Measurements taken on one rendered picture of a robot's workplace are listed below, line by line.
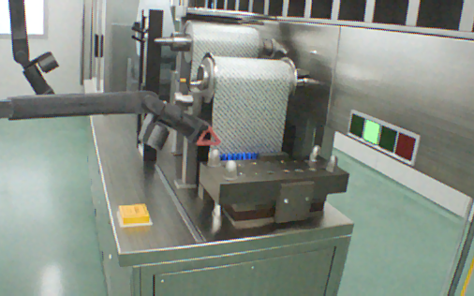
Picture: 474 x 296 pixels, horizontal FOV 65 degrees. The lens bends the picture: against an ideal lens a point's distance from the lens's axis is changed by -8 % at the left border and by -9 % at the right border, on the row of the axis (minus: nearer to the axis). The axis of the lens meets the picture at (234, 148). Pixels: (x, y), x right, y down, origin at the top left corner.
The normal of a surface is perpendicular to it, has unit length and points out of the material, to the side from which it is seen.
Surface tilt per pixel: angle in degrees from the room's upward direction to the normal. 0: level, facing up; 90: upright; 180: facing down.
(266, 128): 90
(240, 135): 90
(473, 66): 90
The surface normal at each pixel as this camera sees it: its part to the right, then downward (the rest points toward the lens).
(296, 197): 0.37, 0.31
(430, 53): -0.92, 0.04
